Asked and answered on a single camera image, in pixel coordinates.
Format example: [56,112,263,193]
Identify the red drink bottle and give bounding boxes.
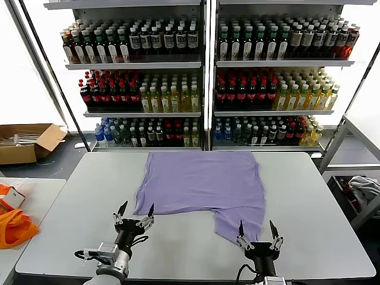
[346,26,361,59]

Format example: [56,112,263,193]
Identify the grey white crumpled cloth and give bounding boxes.
[347,175,380,210]

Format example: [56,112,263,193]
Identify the orange cloth bag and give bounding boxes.
[0,207,39,249]

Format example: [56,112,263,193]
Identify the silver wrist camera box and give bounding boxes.
[84,242,120,264]
[262,275,287,285]

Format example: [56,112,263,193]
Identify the grey metal shelf unit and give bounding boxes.
[209,0,368,153]
[43,0,208,153]

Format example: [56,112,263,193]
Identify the white packing strips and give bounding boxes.
[0,132,42,147]

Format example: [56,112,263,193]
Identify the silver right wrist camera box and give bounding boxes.
[262,275,287,285]

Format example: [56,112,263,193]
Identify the black slanted pole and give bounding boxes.
[18,0,92,151]

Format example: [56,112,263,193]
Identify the reddish tea bottle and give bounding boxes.
[62,31,74,64]

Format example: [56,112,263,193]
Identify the black storage bin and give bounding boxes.
[326,174,371,222]

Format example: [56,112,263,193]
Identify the dark bottle green label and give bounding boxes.
[72,30,85,64]
[242,26,254,61]
[230,26,242,61]
[82,29,95,64]
[118,28,131,63]
[278,25,291,61]
[94,28,106,64]
[254,26,267,61]
[218,26,230,61]
[267,25,278,61]
[106,28,118,64]

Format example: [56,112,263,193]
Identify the dark bottle white blue label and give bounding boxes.
[314,24,327,57]
[140,26,151,56]
[129,27,141,56]
[337,24,350,59]
[187,25,199,56]
[163,26,175,56]
[326,24,340,58]
[175,26,188,56]
[150,26,163,56]

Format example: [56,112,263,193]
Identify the grey slanted frame post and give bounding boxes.
[5,0,71,133]

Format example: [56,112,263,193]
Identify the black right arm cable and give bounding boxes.
[236,263,258,283]

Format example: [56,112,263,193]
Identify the dark bottle beige label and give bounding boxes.
[290,24,303,57]
[302,24,315,57]

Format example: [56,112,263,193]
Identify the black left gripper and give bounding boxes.
[112,200,156,252]

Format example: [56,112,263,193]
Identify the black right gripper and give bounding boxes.
[236,220,284,279]

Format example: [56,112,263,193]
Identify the purple printed t-shirt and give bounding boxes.
[132,150,267,246]

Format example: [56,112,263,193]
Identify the cola bottle red cap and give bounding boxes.
[173,123,183,146]
[164,123,175,146]
[236,78,248,105]
[79,81,91,109]
[109,81,121,109]
[226,78,238,105]
[295,122,306,143]
[119,81,131,108]
[90,81,101,109]
[257,78,268,105]
[129,81,141,107]
[267,78,278,105]
[247,78,258,105]
[286,123,297,143]
[99,81,111,109]
[216,78,227,105]

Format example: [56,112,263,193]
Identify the open cardboard box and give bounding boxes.
[0,123,68,165]

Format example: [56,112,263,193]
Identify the small orange white box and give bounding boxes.
[0,183,27,209]

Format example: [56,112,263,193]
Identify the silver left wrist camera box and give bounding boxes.
[84,242,120,264]

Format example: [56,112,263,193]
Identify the grey metal frame table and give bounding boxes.
[319,113,380,231]

